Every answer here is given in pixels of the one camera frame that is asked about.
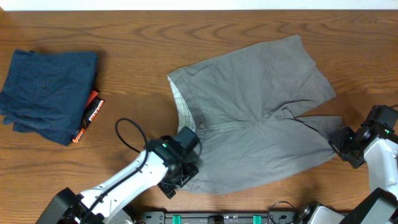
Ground grey shorts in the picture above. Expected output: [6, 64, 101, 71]
[167, 35, 343, 194]

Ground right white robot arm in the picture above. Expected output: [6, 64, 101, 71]
[329, 125, 397, 224]

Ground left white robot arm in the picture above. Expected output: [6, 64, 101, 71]
[36, 138, 200, 223]

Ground orange black folded item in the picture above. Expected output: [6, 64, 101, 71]
[72, 90, 104, 143]

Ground folded navy blue garment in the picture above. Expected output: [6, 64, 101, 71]
[1, 50, 98, 146]

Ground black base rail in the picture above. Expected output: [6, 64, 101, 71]
[136, 202, 363, 224]

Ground black cable loop at base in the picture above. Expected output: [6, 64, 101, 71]
[267, 200, 295, 224]

